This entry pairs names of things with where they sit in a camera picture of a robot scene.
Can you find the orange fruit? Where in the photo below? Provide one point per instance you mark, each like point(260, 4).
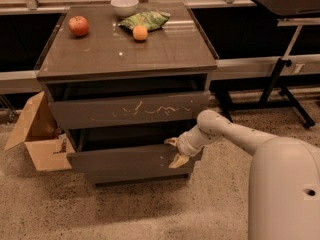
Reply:
point(140, 33)

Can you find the grey top drawer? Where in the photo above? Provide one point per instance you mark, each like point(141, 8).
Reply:
point(93, 113)

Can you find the red apple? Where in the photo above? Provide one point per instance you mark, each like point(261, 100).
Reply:
point(78, 25)

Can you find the grey drawer cabinet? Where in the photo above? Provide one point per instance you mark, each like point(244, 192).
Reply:
point(109, 63)

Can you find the grey drawer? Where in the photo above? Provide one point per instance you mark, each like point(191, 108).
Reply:
point(99, 180)
point(93, 113)
point(132, 162)

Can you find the open cardboard box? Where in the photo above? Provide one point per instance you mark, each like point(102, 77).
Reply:
point(37, 129)

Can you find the grey bottom drawer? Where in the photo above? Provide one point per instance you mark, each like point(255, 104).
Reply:
point(99, 180)

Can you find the black side table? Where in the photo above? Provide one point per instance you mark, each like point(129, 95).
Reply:
point(275, 94)

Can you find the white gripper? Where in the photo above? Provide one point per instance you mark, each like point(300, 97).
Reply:
point(183, 147)

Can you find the white bowl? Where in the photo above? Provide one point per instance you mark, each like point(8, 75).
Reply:
point(124, 8)

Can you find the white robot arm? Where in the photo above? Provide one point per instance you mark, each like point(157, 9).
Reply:
point(284, 178)

